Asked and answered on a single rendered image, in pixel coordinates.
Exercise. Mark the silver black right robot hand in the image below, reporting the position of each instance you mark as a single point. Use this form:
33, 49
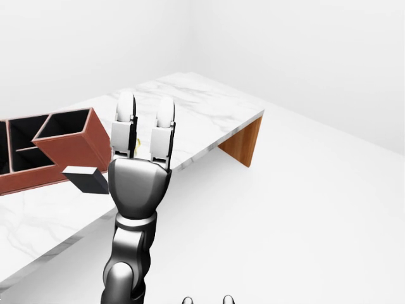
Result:
137, 187

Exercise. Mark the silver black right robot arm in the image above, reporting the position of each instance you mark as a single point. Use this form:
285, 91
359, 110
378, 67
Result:
126, 269

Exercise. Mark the small dark rounded shape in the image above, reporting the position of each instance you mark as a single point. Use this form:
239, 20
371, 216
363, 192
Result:
228, 300
187, 301

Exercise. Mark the wooden table side panel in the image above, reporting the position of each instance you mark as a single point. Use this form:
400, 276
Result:
245, 141

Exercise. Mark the yellow book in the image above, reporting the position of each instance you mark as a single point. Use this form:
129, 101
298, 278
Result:
138, 145

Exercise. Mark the red-brown desk caddy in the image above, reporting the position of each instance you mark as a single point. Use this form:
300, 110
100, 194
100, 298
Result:
76, 149

